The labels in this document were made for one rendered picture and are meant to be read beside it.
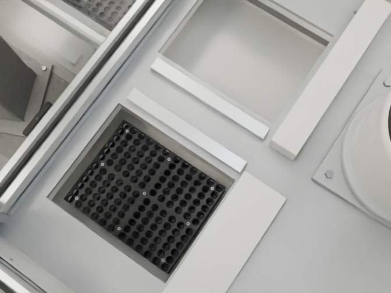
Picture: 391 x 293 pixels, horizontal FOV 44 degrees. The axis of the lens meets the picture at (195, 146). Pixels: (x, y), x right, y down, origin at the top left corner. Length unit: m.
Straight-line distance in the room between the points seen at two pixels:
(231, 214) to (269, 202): 0.06
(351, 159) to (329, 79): 0.14
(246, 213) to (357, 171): 0.18
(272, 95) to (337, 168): 0.23
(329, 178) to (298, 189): 0.05
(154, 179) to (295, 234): 0.26
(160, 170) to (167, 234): 0.11
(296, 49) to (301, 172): 0.30
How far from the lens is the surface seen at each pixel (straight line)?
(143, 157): 0.87
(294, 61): 1.01
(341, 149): 0.82
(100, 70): 0.84
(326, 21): 0.93
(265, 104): 0.97
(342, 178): 0.82
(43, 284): 0.74
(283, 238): 0.80
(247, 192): 0.79
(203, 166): 0.92
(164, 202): 0.85
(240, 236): 0.78
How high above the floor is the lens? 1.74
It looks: 75 degrees down
